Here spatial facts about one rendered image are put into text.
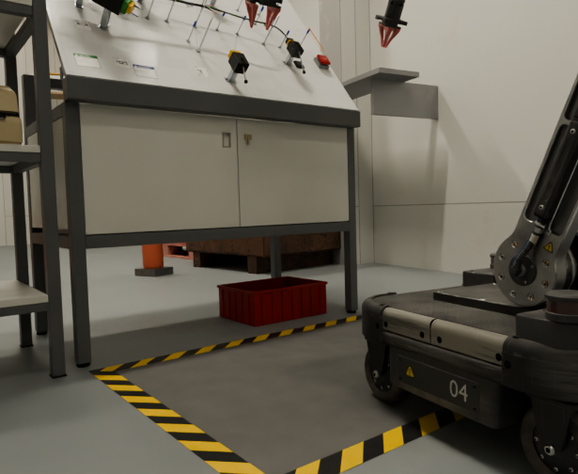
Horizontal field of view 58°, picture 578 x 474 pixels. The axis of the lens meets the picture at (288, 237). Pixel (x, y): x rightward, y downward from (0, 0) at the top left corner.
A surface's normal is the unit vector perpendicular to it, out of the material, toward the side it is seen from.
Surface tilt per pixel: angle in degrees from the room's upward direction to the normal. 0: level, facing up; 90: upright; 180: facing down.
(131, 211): 90
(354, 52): 90
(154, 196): 90
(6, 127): 90
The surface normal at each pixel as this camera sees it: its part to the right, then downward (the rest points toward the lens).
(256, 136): 0.61, 0.03
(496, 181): -0.88, 0.05
